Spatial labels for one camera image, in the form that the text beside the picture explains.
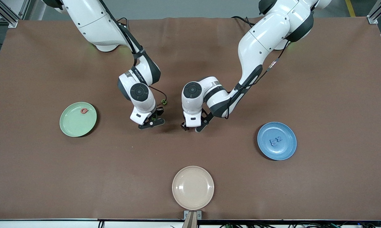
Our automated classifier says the beige plate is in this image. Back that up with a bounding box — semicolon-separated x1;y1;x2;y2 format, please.
172;166;215;211

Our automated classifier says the light green plate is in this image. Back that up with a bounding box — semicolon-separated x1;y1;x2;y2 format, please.
59;102;97;137

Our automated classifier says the blue plate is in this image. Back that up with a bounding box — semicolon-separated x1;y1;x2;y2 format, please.
257;122;297;161

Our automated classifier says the brown table mat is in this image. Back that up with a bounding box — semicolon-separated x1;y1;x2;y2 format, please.
0;16;381;221

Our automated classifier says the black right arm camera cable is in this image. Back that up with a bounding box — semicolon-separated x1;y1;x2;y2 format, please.
97;0;168;110

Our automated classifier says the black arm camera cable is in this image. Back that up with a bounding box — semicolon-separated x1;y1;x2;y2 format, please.
97;0;168;110
225;41;291;119

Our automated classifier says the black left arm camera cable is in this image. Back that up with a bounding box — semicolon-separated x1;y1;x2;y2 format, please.
225;41;291;119

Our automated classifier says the metal table edge bracket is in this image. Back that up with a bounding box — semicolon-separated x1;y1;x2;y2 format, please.
183;210;202;228

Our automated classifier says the black left arm base cable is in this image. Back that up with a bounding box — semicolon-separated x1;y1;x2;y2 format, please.
231;16;256;27

